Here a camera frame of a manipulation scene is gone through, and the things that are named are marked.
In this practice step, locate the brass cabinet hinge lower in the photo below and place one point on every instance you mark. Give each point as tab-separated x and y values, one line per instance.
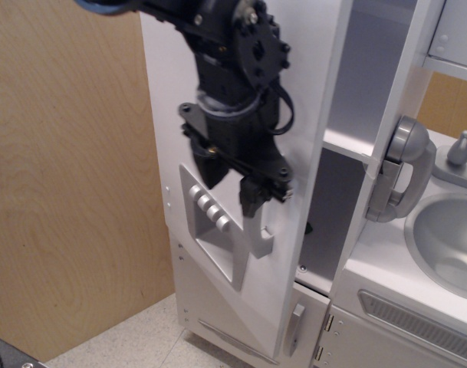
319	353

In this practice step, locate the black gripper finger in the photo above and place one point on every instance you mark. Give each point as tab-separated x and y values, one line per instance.
210	164
254	192

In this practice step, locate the silver freezer door handle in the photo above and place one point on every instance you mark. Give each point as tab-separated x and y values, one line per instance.
291	336

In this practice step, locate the white freezer lower door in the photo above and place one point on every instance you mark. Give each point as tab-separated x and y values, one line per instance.
243	331

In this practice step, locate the silver sink basin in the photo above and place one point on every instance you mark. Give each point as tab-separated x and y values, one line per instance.
436	237

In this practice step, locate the plywood board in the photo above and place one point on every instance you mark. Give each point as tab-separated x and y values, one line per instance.
83	240

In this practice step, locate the brass cabinet hinge upper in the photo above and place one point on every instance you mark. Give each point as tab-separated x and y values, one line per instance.
328	322

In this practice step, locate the silver toy telephone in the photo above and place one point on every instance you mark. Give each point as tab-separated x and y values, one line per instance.
404	173

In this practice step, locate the white toy kitchen cabinet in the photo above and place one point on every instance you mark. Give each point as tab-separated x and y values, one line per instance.
390	50

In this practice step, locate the silver toy faucet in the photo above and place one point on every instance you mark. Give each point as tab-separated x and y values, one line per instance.
451	161

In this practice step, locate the silver fridge door handle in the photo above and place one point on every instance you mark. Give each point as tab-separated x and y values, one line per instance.
258	239

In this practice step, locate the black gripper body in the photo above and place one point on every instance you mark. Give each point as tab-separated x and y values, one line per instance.
244	142

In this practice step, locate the grey oven vent panel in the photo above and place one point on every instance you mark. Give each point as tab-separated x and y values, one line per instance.
415	324

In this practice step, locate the silver ice dispenser panel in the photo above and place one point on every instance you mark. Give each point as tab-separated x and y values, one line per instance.
214	230

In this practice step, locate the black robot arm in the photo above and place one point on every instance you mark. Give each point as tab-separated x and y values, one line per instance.
237	48

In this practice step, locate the black equipment corner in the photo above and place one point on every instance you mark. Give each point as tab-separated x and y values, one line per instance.
12	357

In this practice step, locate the green purple toy item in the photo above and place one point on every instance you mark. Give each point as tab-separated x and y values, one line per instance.
308	228

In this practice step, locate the brass cabinet hinge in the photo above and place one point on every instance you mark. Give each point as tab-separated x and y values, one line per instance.
319	353
328	322

